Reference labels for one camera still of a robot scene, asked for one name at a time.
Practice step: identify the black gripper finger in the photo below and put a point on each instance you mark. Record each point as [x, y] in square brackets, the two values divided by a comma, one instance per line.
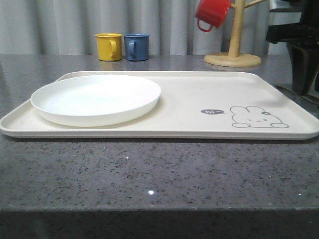
[305, 66]

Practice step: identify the wooden mug tree stand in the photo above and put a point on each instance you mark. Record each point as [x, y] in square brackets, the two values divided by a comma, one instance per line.
[233, 58]

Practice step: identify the white round plate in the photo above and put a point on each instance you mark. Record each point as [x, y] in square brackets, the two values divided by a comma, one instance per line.
[96, 100]

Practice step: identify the grey pleated curtain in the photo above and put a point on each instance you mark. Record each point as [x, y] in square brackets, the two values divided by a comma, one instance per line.
[68, 27]

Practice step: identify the red enamel mug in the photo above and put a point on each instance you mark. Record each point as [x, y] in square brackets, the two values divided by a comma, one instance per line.
[213, 12]

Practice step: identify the blue enamel mug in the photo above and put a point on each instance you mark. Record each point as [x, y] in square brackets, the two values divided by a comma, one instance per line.
[137, 46]

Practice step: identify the yellow enamel mug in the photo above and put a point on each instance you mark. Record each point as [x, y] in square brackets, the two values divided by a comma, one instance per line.
[109, 46]

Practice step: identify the cream rabbit print tray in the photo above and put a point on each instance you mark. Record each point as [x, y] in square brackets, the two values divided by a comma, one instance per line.
[225, 105]

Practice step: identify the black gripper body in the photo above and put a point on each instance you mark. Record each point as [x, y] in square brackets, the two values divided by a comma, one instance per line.
[296, 22]

